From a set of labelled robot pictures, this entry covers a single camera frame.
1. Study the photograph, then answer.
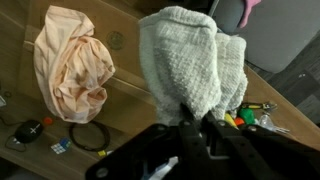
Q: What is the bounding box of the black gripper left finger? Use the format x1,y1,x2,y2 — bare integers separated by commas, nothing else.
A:
178,103,210,162

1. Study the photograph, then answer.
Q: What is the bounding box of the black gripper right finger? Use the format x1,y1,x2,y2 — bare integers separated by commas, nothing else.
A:
202,111,256,162

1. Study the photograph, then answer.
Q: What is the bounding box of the white knit towel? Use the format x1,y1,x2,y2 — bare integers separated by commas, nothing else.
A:
137,5,250,127

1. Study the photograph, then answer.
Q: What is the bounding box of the pink shirt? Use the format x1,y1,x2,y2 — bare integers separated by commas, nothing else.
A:
237,0,263,30

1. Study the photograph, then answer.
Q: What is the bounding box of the peach shirt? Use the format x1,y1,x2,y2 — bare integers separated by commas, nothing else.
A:
32,4,117,125

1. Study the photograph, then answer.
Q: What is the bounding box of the large brown cardboard box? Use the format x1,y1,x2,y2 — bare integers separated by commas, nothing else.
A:
16,0,256,136

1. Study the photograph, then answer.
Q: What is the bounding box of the small orange object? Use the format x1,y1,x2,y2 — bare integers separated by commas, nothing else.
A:
234,116,246,127

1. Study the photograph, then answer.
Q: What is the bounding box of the green plastic toy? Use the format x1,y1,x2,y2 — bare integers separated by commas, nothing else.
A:
236,107,256,126

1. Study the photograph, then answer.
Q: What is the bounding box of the clear plastic bag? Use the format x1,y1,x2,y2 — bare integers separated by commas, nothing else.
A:
257,112,292,135

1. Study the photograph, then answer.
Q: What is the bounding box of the grey office chair holding clothes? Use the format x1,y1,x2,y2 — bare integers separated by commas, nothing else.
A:
209,0,320,75

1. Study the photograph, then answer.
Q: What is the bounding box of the Rubik's cube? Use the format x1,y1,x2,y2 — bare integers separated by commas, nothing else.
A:
50,137,73,156

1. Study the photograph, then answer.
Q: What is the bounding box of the small orange cap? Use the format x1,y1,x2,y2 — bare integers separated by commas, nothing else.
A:
42,116,55,127

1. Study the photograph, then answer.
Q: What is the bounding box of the small round black speaker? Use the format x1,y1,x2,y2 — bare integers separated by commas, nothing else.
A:
14,118,45,145

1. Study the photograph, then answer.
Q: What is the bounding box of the adjustable wrench with yellow handle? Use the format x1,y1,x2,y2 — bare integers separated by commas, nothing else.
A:
241,101,278,112

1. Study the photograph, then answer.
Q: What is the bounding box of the black cable with yellow plug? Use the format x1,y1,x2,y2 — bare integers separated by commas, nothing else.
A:
68,120,111,158

